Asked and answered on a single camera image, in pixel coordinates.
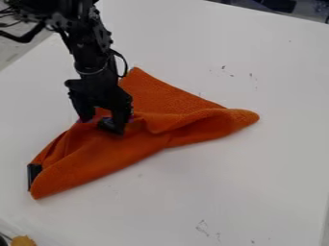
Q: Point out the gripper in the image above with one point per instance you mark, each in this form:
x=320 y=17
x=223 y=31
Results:
x=98 y=91

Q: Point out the orange cloth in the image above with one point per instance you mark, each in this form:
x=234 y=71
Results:
x=171 y=112

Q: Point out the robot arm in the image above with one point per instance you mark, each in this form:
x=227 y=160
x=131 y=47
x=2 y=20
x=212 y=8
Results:
x=85 y=38

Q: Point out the yellow toy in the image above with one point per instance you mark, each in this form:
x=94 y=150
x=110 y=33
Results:
x=23 y=241

